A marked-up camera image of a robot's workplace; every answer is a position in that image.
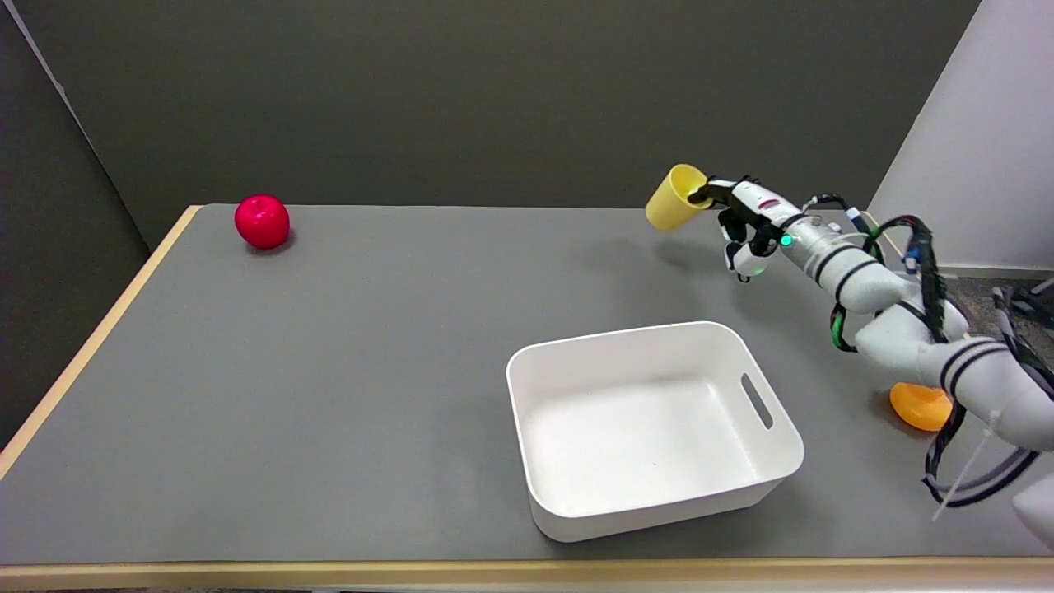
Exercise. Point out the red apple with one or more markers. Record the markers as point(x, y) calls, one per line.
point(262, 221)

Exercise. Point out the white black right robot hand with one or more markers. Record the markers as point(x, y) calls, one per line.
point(745, 222)

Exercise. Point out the white plastic bin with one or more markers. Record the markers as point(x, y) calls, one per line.
point(650, 428)

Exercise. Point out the orange plastic object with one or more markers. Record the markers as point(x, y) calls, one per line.
point(918, 407)

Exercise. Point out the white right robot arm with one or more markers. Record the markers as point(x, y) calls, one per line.
point(930, 329)

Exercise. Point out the yellow plastic cup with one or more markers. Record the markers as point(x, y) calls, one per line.
point(673, 198)

